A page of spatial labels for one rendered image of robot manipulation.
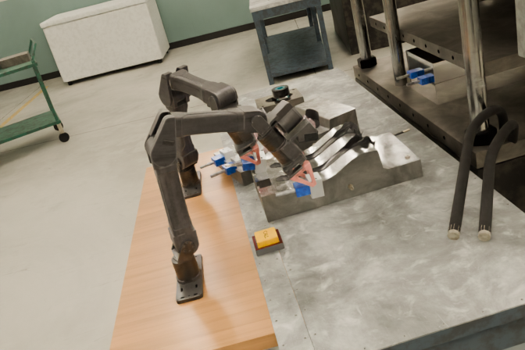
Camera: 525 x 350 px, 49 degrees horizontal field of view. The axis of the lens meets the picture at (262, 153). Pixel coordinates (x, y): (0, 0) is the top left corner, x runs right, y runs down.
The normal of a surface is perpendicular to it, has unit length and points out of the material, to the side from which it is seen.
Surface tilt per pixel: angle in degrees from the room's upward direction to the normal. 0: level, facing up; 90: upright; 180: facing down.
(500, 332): 90
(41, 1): 90
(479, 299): 0
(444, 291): 0
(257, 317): 0
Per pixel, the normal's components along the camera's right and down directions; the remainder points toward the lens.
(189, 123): 0.52, 0.22
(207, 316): -0.23, -0.89
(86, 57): 0.02, 0.39
